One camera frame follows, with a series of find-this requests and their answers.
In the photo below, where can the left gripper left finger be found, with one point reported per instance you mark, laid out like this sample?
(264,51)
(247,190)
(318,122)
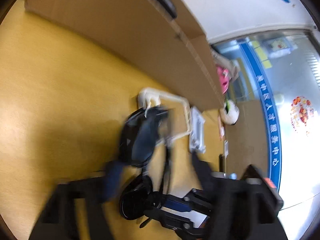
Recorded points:
(57,220)

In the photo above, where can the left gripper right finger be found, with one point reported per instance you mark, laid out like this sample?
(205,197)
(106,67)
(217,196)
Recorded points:
(241,209)

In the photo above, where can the white plastic packaging tray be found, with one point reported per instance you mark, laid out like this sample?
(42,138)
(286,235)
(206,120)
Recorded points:
(196,137)

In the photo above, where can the black sunglasses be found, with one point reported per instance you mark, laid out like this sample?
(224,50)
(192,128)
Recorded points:
(142,130)

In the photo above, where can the clear white phone case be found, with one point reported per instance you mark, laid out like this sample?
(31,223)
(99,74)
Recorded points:
(177,106)

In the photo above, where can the brown cardboard box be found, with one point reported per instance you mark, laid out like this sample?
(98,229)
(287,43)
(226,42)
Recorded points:
(174,52)

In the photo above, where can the black charger box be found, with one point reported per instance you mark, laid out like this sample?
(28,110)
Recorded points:
(169,7)

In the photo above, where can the pink pen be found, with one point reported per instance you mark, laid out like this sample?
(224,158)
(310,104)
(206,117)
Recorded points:
(221,127)

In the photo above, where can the white panda plush toy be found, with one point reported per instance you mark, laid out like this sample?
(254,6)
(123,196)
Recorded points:
(229,113)

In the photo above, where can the pink plush toy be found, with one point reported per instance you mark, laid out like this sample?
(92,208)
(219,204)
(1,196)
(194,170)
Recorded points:
(224,78)

